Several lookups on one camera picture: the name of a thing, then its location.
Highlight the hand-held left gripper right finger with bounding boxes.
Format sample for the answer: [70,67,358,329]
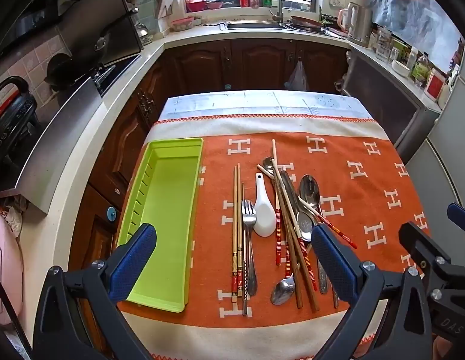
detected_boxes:
[310,223,443,360]

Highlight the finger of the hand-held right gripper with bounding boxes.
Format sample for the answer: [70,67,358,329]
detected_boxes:
[447,202,465,234]
[399,221,465,290]

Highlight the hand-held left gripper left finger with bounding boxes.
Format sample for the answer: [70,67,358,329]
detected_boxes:
[32,223,158,360]

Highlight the brown wooden chopstick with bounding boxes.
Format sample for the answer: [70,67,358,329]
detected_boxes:
[275,184,304,309]
[281,191,320,312]

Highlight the steel spoon embossed handle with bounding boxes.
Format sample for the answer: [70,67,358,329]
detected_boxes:
[295,212,329,295]

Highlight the green plastic utensil tray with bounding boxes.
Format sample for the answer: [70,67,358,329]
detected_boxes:
[115,137,205,313]

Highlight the white ceramic spoon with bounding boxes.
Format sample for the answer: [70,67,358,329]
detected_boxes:
[254,172,277,238]

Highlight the steel fork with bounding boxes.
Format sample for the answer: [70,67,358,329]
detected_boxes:
[241,199,259,296]

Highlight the steel chopstick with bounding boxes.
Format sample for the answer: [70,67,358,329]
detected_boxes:
[241,182,248,316]

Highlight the grey refrigerator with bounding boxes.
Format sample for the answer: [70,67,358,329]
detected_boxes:
[401,64,465,233]

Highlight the orange patterned blanket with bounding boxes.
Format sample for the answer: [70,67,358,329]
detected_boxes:
[116,114,433,360]

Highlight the pink rice cooker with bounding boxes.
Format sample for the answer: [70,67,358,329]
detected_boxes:
[0,208,25,327]

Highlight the red box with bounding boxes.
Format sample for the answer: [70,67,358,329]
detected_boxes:
[425,69,447,102]

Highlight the steel splash guard panel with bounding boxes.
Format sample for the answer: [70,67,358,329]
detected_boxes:
[15,77,103,217]

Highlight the grey steel appliance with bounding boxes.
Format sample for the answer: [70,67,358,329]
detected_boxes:
[343,47,443,147]

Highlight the clear plastic bottle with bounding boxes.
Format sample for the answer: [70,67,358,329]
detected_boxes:
[410,53,430,87]

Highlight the white bowl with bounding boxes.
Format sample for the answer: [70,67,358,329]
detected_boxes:
[392,60,412,77]

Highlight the pale blue tablecloth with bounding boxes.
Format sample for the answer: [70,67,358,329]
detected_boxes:
[157,90,373,125]

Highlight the black electric pressure cooker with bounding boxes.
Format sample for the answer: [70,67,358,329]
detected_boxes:
[0,77,42,192]

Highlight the black gas stove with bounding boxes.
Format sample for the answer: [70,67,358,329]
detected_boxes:
[92,54,143,96]

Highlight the hanging plastic bag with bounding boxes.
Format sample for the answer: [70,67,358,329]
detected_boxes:
[285,60,310,91]

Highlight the clear acrylic organiser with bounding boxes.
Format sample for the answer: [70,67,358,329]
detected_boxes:
[371,26,392,62]

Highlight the black wok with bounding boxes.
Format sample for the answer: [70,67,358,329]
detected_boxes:
[45,34,109,91]

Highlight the steel electric kettle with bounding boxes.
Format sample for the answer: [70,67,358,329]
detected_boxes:
[347,2,373,47]

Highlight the wooden kitchen cabinets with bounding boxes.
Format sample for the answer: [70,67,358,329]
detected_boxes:
[67,35,351,346]

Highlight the glass pot lid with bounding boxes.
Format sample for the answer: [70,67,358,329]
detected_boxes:
[135,22,154,46]

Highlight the white pitcher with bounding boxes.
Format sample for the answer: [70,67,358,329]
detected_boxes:
[337,7,351,32]

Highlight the food container pink lid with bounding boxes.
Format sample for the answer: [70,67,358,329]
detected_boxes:
[170,17,194,32]

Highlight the steel stove surround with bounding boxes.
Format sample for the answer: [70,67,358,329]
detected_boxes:
[56,0,145,66]

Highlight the red pan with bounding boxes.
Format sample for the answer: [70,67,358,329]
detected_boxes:
[290,16,325,29]

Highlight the steel kitchen sink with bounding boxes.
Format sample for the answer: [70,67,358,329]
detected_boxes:
[219,20,289,31]

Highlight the wooden cutting board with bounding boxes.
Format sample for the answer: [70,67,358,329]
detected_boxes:
[155,0,186,19]

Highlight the red plastic basin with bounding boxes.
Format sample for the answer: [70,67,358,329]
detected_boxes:
[185,0,224,13]

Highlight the steel kitchen faucet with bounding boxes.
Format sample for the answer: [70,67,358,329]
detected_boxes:
[265,0,285,23]

